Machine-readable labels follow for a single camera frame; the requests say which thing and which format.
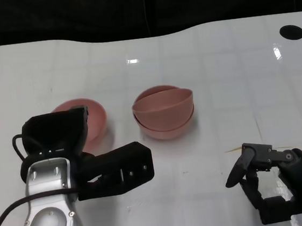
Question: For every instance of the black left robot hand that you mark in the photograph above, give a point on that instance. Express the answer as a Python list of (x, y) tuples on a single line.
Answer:
[(53, 131)]

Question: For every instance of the pink bowl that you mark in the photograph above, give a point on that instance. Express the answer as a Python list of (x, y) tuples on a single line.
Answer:
[(164, 114), (98, 121), (164, 134)]

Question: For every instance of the thin orange splinter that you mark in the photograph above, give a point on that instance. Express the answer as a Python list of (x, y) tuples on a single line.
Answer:
[(233, 150)]

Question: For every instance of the black round table grommet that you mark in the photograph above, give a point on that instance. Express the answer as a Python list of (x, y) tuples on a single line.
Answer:
[(292, 32)]

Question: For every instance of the black left wrist camera housing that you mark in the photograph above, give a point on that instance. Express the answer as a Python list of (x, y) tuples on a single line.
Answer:
[(119, 170)]

